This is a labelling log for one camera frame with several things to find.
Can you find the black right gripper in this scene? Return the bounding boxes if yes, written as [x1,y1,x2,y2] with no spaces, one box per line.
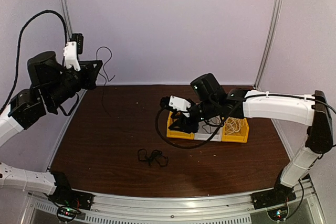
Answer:
[169,98,218,134]

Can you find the thin black cable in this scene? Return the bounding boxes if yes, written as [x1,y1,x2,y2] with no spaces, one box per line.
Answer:
[96,47,116,117]

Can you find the black cables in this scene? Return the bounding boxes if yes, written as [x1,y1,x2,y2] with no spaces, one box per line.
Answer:
[137,148,169,168]

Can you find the white cable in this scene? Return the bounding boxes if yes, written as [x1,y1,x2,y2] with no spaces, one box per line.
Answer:
[224,118,246,135]

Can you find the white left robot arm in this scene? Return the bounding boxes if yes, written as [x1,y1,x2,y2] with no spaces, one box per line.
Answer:
[1,51,103,205]

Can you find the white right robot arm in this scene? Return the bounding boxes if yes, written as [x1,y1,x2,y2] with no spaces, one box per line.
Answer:
[165,73,334,204]

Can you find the yellow bin left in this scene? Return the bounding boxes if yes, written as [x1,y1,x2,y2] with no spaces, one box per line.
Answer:
[166,112,195,140]

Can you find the yellow bin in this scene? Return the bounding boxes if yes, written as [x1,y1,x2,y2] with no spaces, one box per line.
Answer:
[222,118,249,144]
[166,112,195,140]

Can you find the white plastic bin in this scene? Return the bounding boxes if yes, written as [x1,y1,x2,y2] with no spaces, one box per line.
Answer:
[194,122,223,142]

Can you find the yellow bin right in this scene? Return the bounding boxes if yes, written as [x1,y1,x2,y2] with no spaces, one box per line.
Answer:
[222,118,249,144]

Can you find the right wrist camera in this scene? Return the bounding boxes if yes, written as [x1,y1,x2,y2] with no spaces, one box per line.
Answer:
[160,95,192,118]

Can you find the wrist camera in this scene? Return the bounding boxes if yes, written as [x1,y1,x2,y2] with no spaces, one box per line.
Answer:
[160,95,192,118]
[62,33,84,71]

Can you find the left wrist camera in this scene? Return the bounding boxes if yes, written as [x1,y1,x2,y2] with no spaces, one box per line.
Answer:
[62,33,84,71]

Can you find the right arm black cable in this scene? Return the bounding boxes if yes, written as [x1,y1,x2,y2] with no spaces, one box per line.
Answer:
[155,92,336,150]

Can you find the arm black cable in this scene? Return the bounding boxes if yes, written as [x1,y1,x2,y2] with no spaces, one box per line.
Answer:
[0,9,68,114]
[155,92,336,150]

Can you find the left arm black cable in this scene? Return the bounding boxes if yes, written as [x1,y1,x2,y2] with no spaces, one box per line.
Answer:
[0,9,68,114]

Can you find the left aluminium corner post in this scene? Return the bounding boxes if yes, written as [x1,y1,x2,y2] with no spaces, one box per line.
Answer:
[54,0,88,90]

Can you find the aluminium corner post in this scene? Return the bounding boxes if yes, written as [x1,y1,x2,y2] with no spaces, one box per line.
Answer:
[54,0,88,90]
[254,0,284,90]

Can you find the aluminium front rail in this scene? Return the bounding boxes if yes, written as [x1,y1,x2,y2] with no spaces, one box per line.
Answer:
[19,179,326,223]

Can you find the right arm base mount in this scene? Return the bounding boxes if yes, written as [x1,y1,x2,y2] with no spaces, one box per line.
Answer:
[251,188,297,221]

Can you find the right aluminium corner post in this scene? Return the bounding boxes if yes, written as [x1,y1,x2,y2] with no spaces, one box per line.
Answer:
[254,0,284,90]

